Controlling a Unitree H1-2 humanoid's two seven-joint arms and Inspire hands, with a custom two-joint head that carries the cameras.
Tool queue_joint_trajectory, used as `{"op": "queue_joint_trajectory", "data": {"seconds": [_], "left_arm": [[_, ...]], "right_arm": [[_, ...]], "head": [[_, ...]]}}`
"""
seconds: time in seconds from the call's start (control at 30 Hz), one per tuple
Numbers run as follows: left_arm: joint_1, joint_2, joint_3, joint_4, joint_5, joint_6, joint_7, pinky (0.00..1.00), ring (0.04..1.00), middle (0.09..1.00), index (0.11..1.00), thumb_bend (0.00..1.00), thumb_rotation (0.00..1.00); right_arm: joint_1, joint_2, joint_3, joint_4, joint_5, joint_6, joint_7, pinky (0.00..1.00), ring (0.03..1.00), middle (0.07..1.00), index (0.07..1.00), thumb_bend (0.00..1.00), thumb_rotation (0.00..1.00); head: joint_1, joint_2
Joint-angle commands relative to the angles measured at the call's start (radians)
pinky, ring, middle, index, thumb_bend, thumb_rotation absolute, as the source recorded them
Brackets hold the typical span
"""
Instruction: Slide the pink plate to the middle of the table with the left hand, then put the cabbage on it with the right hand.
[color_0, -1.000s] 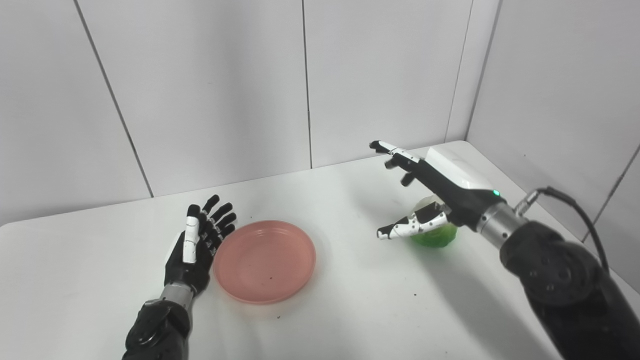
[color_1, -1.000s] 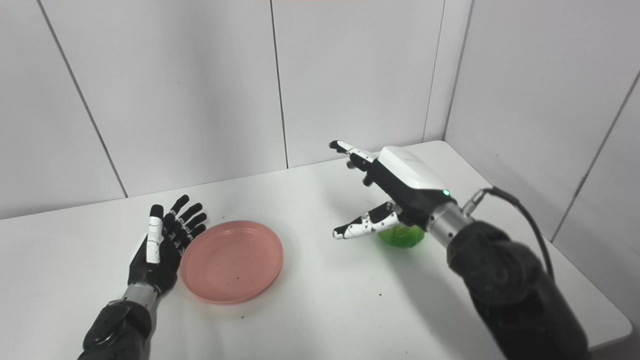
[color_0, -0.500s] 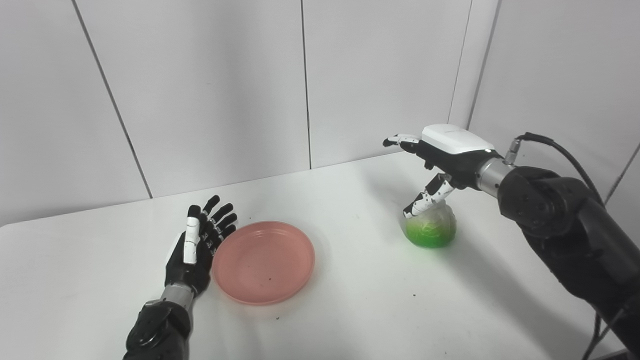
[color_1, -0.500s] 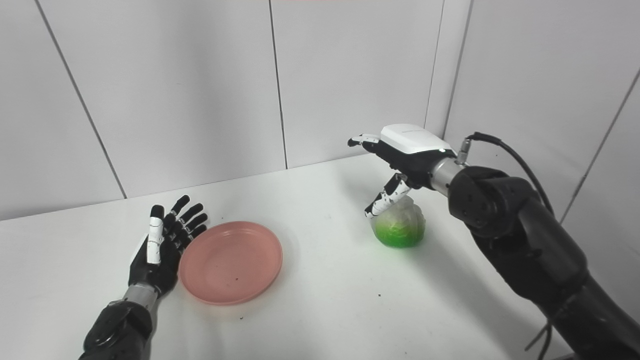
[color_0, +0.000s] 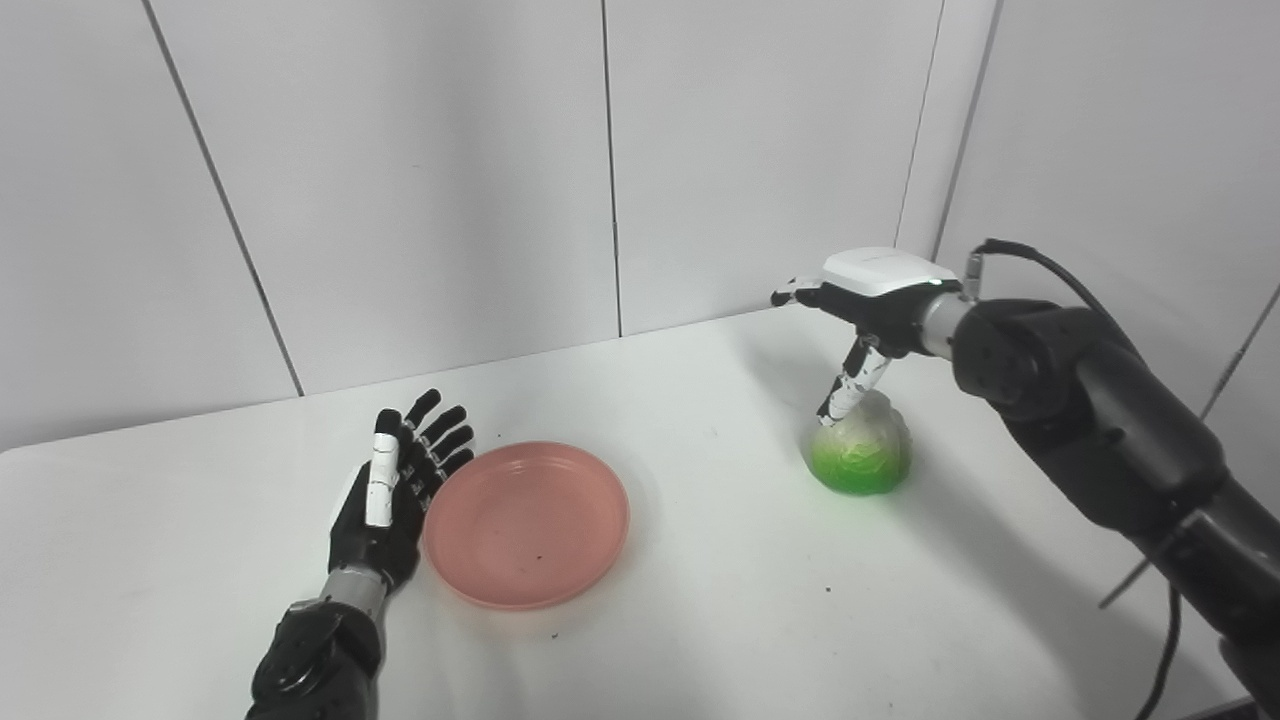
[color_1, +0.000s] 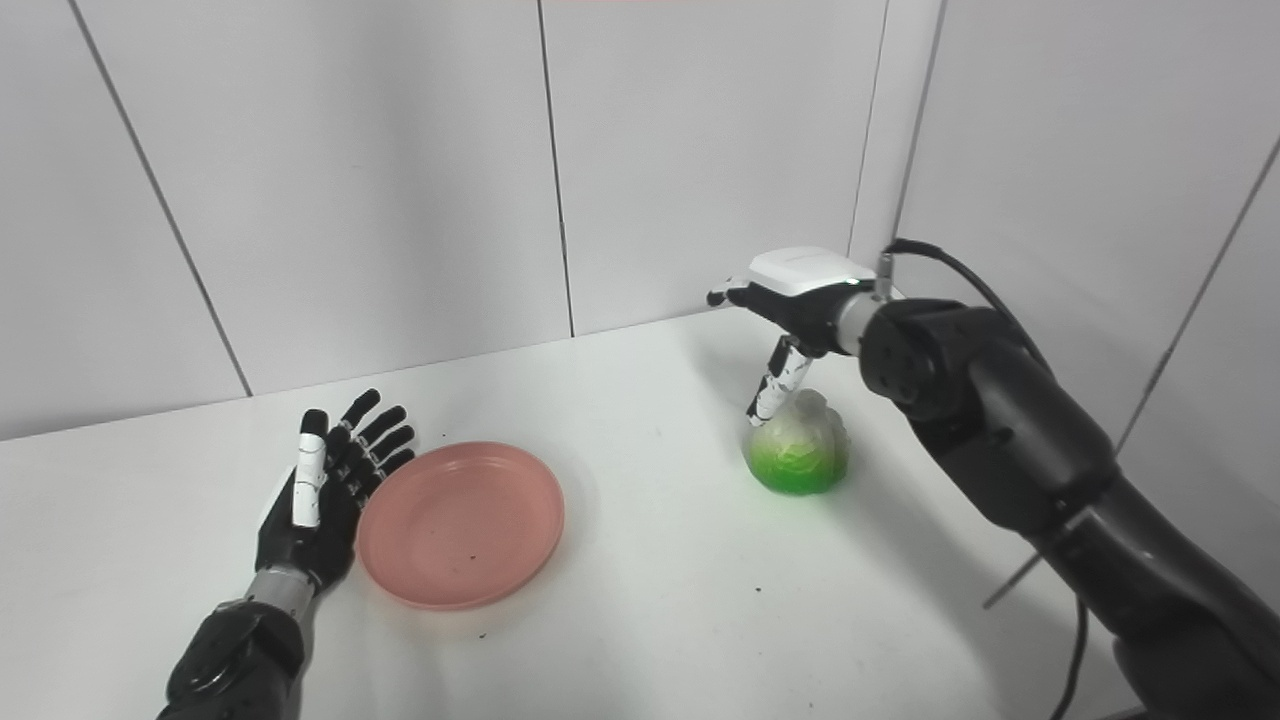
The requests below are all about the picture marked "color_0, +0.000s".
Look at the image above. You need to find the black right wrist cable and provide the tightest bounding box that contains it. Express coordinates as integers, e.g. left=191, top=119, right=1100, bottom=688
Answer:
left=963, top=238, right=1183, bottom=720

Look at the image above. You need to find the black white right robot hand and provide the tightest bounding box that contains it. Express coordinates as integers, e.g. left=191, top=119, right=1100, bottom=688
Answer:
left=770, top=246, right=966, bottom=429

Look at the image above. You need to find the pink round plate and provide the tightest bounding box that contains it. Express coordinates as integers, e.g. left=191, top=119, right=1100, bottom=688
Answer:
left=422, top=441, right=631, bottom=611

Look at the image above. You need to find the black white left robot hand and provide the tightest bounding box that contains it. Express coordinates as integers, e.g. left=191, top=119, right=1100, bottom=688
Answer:
left=328, top=388, right=477, bottom=593

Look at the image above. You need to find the green white toy cabbage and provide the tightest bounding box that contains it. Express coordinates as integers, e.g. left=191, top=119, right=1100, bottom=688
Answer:
left=806, top=390, right=913, bottom=497

